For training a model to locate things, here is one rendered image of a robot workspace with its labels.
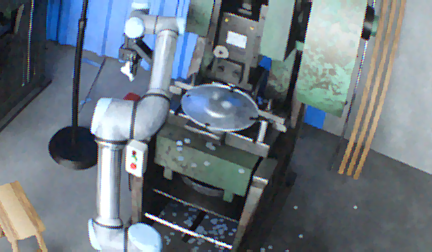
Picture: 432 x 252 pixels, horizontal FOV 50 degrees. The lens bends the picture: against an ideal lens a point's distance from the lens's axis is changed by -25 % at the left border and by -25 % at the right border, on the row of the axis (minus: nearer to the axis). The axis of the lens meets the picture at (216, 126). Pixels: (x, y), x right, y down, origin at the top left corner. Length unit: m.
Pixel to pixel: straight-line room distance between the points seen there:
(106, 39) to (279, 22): 2.15
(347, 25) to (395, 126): 2.01
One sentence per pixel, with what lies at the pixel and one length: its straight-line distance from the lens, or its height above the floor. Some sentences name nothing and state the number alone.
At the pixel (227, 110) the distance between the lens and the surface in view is 2.25.
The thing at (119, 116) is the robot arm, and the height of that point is 1.03.
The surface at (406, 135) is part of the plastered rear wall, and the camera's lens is 3.64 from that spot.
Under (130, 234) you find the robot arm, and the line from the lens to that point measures 1.84.
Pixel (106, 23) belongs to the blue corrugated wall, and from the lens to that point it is 3.91.
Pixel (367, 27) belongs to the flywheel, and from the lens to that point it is 2.00.
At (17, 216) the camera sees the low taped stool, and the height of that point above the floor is 0.33.
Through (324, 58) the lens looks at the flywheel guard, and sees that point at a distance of 1.72.
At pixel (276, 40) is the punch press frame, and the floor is 1.14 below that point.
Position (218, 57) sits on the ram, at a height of 0.97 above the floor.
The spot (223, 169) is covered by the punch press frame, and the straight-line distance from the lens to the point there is 2.27.
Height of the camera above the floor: 2.05
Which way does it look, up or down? 36 degrees down
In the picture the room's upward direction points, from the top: 11 degrees clockwise
